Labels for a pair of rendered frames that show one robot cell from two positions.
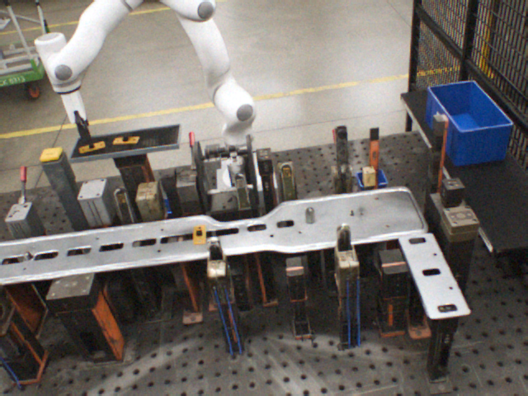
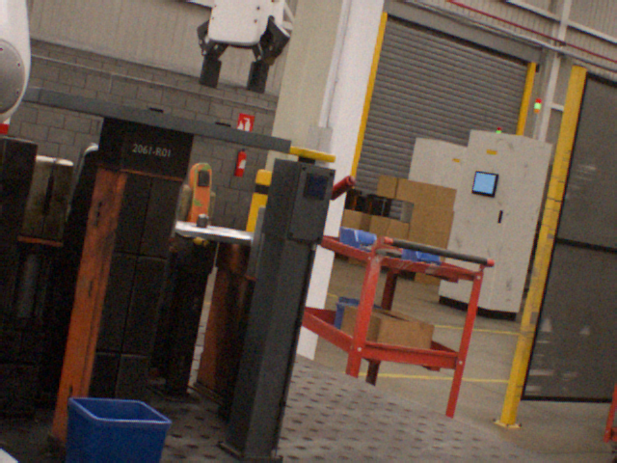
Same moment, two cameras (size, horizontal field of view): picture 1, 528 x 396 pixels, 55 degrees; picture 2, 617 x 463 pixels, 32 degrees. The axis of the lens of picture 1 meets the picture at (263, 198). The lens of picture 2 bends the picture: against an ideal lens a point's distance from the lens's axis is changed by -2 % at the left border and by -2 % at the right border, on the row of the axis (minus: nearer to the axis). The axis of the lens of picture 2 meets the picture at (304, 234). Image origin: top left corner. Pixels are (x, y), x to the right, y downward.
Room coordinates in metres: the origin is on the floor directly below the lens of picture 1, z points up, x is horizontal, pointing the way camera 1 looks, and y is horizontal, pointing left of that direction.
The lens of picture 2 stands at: (2.80, -0.25, 1.12)
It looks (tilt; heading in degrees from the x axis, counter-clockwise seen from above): 3 degrees down; 143
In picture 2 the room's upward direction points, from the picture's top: 11 degrees clockwise
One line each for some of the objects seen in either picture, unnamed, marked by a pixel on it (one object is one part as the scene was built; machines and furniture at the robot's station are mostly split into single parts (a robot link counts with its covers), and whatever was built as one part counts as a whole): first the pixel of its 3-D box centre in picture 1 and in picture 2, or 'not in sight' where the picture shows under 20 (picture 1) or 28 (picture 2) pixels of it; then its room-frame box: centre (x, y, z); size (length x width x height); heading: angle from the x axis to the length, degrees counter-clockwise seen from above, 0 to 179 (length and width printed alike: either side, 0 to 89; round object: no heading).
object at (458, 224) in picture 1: (453, 261); not in sight; (1.01, -0.53, 0.88); 0.08 x 0.08 x 0.36; 88
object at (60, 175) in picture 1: (75, 206); (277, 311); (1.51, 0.69, 0.92); 0.08 x 0.08 x 0.44; 88
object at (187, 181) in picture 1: (198, 221); not in sight; (1.36, 0.24, 0.89); 0.13 x 0.11 x 0.38; 178
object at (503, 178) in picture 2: not in sight; (496, 204); (-5.66, 8.61, 1.22); 0.80 x 0.54 x 2.45; 1
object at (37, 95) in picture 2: (126, 143); (149, 119); (1.50, 0.43, 1.16); 0.37 x 0.14 x 0.02; 88
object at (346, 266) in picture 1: (346, 297); not in sight; (0.95, -0.19, 0.87); 0.12 x 0.09 x 0.35; 178
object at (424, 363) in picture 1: (440, 345); not in sight; (0.77, -0.40, 0.84); 0.11 x 0.06 x 0.29; 178
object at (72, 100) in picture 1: (73, 101); (247, 7); (1.50, 0.55, 1.34); 0.10 x 0.07 x 0.11; 14
